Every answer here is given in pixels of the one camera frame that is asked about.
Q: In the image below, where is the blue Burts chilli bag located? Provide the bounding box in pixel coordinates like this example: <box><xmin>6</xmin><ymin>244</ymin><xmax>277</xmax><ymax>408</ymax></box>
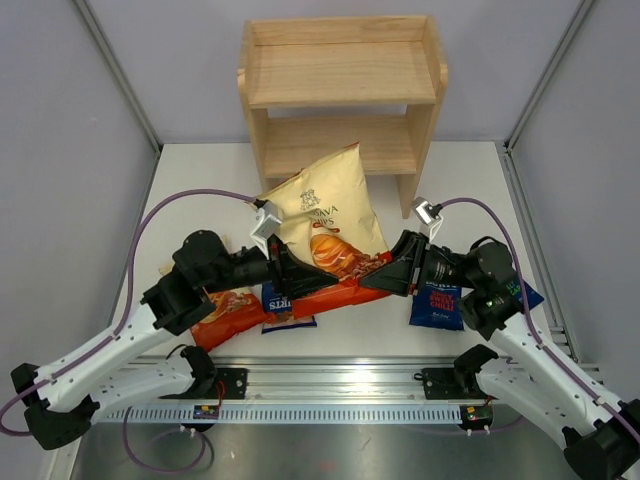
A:
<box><xmin>261</xmin><ymin>283</ymin><xmax>317</xmax><ymax>334</ymax></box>
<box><xmin>409</xmin><ymin>283</ymin><xmax>464</xmax><ymax>331</ymax></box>

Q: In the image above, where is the cassava chips bag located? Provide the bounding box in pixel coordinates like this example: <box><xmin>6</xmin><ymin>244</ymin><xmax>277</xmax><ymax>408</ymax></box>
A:
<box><xmin>158</xmin><ymin>234</ymin><xmax>266</xmax><ymax>353</ymax></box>
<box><xmin>253</xmin><ymin>141</ymin><xmax>396</xmax><ymax>321</ymax></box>

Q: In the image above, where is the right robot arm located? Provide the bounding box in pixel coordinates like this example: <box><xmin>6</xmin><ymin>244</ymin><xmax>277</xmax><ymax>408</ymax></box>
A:
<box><xmin>359</xmin><ymin>231</ymin><xmax>639</xmax><ymax>479</ymax></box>

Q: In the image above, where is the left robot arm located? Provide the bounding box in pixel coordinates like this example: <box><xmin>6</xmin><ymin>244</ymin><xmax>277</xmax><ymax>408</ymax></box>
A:
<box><xmin>11</xmin><ymin>230</ymin><xmax>339</xmax><ymax>450</ymax></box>

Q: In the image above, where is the wooden two-tier shelf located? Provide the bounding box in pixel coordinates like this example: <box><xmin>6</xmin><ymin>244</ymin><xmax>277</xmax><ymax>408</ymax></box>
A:
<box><xmin>237</xmin><ymin>15</ymin><xmax>449</xmax><ymax>218</ymax></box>

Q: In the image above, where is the blue Burts salt vinegar bag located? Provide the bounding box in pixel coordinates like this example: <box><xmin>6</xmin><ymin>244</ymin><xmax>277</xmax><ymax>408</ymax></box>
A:
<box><xmin>506</xmin><ymin>276</ymin><xmax>544</xmax><ymax>310</ymax></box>

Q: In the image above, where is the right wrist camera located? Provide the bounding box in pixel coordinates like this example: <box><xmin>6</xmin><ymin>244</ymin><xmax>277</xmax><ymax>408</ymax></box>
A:
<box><xmin>411</xmin><ymin>197</ymin><xmax>443</xmax><ymax>242</ymax></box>

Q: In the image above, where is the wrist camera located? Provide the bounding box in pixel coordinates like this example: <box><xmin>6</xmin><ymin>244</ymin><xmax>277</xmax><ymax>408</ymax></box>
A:
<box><xmin>411</xmin><ymin>197</ymin><xmax>443</xmax><ymax>242</ymax></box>
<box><xmin>250</xmin><ymin>199</ymin><xmax>282</xmax><ymax>257</ymax></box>

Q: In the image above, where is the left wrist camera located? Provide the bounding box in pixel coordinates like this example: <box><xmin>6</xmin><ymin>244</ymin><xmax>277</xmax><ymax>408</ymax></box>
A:
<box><xmin>250</xmin><ymin>199</ymin><xmax>282</xmax><ymax>257</ymax></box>

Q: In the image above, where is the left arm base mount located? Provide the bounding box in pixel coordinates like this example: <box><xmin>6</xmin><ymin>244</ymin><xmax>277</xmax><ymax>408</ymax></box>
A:
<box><xmin>197</xmin><ymin>367</ymin><xmax>249</xmax><ymax>400</ymax></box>

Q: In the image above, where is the aluminium mounting rail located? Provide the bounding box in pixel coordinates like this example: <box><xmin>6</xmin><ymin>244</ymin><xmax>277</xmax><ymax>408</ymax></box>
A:
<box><xmin>99</xmin><ymin>355</ymin><xmax>606</xmax><ymax>426</ymax></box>

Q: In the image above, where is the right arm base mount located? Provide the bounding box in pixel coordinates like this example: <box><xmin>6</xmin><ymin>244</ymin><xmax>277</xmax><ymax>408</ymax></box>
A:
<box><xmin>413</xmin><ymin>367</ymin><xmax>486</xmax><ymax>400</ymax></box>

